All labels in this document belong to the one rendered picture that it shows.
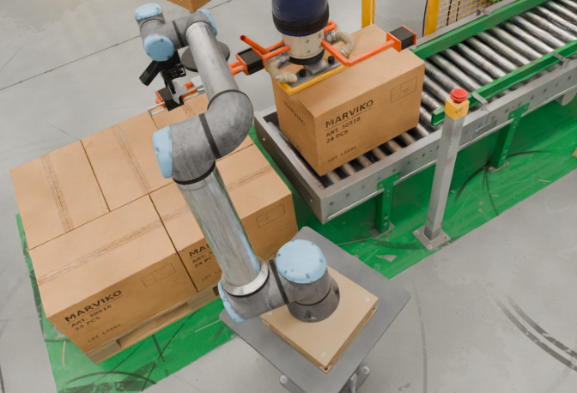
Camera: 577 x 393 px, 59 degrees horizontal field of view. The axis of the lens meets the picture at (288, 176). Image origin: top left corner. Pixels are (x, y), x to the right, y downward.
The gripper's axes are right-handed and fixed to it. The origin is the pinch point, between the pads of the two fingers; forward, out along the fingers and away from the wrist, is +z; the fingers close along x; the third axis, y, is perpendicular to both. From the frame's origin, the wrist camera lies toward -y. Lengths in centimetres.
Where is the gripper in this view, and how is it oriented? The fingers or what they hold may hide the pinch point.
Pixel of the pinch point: (172, 95)
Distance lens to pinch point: 201.5
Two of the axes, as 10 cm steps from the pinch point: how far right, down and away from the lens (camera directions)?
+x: -4.9, -6.4, 6.0
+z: 1.0, 6.4, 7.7
